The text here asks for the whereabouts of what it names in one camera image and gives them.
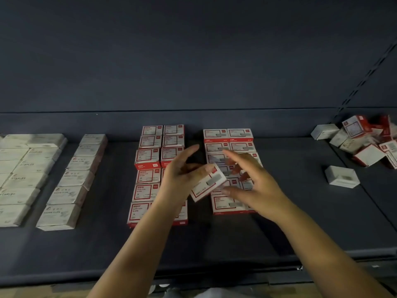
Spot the person's grey clothing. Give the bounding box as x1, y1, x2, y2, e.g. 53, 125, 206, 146
164, 287, 261, 298

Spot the pile of red white boxes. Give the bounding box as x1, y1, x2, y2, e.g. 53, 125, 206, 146
329, 113, 397, 170

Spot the person's left forearm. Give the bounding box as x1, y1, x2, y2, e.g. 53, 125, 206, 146
87, 202, 181, 298

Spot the person's right hand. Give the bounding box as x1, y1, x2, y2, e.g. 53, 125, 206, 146
220, 150, 299, 224

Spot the dark metal shelf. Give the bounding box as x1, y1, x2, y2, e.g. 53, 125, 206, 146
0, 0, 397, 289

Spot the person's left hand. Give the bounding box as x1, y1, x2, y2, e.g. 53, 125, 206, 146
152, 144, 218, 211

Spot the person's right forearm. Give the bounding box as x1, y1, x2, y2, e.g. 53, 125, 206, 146
273, 211, 392, 298

